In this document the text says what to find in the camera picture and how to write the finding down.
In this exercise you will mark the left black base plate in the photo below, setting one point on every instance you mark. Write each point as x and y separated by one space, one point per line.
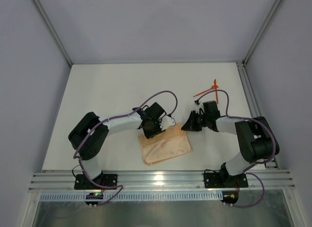
82 183

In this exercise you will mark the peach cloth napkin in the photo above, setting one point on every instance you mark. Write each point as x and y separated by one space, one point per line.
171 143

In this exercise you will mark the perforated cable tray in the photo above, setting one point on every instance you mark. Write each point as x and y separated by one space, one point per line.
131 196

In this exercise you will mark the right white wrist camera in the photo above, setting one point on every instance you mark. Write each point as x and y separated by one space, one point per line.
199 106

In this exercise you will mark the right frame post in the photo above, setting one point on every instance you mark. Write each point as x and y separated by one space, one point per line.
274 9

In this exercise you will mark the aluminium front rail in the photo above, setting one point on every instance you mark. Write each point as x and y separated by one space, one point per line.
160 180

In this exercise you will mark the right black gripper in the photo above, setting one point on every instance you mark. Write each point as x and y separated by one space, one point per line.
195 121

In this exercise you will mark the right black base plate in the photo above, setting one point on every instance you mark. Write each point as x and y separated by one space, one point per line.
217 179

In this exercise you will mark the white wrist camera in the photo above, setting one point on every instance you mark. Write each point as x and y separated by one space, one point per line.
199 106
167 122

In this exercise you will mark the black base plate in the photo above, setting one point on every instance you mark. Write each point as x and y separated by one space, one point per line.
217 179
82 183

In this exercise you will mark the left frame post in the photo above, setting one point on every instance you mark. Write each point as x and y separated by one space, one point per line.
48 24

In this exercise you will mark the aluminium rail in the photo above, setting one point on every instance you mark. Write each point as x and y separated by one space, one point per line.
160 180
248 90

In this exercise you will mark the frame post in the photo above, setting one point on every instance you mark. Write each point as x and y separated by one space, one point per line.
274 9
48 24

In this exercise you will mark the orange plastic fork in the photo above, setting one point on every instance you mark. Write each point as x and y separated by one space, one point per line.
205 91

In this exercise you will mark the right side aluminium rail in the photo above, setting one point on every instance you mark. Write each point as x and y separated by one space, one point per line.
248 90

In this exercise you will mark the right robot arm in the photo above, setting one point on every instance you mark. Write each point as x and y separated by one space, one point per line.
255 139

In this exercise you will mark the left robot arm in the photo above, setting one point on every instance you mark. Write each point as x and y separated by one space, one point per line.
88 136

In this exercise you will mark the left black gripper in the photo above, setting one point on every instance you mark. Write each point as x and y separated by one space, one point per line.
151 132

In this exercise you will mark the orange plastic knife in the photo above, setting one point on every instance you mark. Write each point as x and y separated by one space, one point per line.
216 93

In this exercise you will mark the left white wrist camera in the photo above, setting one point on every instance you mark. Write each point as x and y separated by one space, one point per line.
167 122

